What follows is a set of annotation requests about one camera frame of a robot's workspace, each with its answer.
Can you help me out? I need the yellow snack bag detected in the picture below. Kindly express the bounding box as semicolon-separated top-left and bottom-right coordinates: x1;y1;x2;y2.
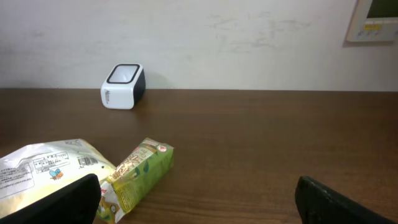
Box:
1;139;116;218

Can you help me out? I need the green tea drink carton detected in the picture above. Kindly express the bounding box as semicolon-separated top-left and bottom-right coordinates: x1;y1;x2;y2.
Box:
96;138;174;223

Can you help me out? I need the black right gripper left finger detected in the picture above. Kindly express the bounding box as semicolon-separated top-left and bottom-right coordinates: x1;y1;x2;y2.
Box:
1;174;101;224

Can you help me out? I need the white wall control panel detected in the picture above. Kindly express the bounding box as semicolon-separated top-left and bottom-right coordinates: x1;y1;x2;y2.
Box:
346;0;397;42

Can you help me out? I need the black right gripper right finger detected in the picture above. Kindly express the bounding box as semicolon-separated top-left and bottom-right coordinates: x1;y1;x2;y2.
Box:
295;176;396;224

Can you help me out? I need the white barcode scanner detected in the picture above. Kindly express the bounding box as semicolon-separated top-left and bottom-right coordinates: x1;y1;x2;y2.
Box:
100;63;146;110

